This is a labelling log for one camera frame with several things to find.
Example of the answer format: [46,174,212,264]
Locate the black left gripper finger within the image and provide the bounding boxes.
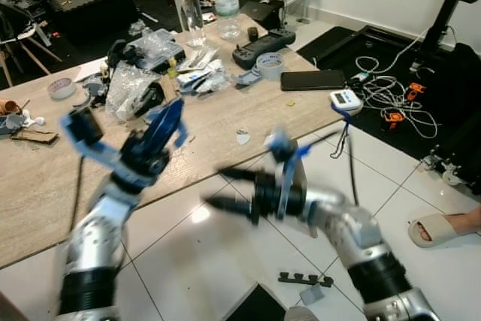
[145,107,174,158]
[167,98,186,155]

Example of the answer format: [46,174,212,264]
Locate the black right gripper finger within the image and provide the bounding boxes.
[216,166,258,185]
[203,195,258,218]

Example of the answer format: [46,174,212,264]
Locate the small yellow bottle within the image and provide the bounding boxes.
[166,57,180,80]

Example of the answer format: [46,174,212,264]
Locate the white paper wrappers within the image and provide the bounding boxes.
[176,49,231,98]

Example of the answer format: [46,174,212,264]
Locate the crumpled clear plastic bag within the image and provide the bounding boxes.
[105,62,163,123]

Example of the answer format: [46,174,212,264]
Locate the clear plastic parts bag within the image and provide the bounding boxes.
[128,28,186,74]

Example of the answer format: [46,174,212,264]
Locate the blue-grey plastic part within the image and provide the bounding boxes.
[236,71,263,88]

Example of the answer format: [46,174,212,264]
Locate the black handheld device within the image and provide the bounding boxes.
[105,38,141,71]

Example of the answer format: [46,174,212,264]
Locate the black square floor pad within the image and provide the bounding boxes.
[224,283,288,321]

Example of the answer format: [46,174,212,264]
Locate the white tape roll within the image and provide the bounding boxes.
[47,77,78,101]

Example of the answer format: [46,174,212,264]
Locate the grey tape roll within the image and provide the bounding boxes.
[256,53,286,80]

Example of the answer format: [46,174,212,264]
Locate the brown cardboard piece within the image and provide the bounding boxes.
[11,129,60,146]

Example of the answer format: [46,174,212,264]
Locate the black remote controller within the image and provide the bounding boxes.
[231,29,297,71]

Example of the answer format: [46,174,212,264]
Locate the clear white-capped water bottle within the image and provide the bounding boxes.
[168,0,206,48]

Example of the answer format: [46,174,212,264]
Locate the black smartphone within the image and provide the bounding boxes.
[280,70,347,92]

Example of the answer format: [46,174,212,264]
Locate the white digital timer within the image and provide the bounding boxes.
[328,89,364,116]

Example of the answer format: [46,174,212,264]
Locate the grey robot foot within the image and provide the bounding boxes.
[285,305,321,321]

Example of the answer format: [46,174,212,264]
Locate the clear green-label water bottle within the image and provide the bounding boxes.
[212,0,243,41]

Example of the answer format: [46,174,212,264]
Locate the black equipment case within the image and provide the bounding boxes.
[44,0,138,45]

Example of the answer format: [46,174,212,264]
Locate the brown paper cup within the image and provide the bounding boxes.
[0,98,25,116]

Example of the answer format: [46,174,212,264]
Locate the orange plastic clip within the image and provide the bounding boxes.
[405,82,426,103]
[384,109,406,124]

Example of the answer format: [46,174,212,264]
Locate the black floor mat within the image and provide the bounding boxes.
[296,26,481,165]

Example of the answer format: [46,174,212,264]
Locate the beige slide sandal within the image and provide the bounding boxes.
[407,213,468,249]

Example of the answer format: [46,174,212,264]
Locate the black metal stand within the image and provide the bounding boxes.
[408,0,481,75]

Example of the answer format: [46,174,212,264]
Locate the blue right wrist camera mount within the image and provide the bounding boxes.
[265,129,313,221]

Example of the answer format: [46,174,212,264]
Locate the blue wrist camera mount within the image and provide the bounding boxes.
[60,99,190,190]
[265,129,313,221]

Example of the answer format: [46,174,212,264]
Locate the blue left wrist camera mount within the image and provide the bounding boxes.
[60,99,190,190]

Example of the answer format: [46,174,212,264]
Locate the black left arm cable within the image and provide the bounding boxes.
[70,154,85,228]

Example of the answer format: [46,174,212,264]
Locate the black notched floor bracket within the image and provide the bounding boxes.
[277,270,334,289]

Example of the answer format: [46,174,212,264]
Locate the blue timer strap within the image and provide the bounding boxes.
[329,106,355,161]

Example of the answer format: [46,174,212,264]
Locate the white tangled cable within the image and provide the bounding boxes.
[352,53,441,141]

